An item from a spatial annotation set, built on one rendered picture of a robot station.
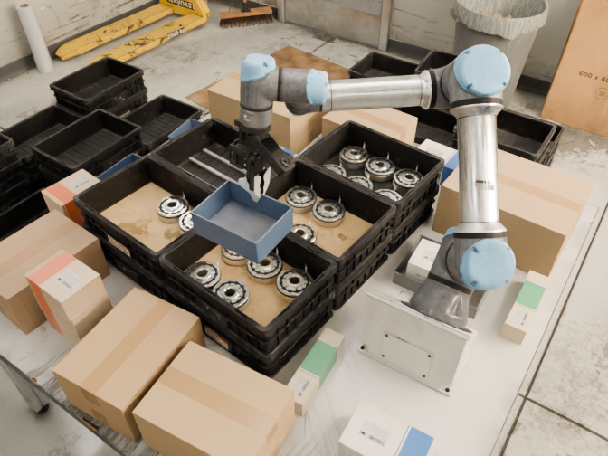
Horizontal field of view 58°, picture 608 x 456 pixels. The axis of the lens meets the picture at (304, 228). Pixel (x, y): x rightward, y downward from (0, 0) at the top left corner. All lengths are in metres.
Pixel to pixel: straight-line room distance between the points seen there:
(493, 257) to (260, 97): 0.61
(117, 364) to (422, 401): 0.78
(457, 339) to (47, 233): 1.22
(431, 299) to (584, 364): 1.38
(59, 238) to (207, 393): 0.72
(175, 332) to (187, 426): 0.26
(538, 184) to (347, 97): 0.81
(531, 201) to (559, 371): 0.97
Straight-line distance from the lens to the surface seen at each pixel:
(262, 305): 1.53
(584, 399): 2.58
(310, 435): 1.47
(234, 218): 1.43
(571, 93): 4.08
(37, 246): 1.82
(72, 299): 1.56
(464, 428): 1.53
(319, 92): 1.24
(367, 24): 4.74
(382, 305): 1.41
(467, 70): 1.28
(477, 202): 1.28
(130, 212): 1.88
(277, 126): 2.17
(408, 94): 1.40
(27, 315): 1.77
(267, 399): 1.34
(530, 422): 2.44
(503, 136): 2.92
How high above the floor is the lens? 2.02
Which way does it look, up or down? 43 degrees down
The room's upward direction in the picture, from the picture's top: straight up
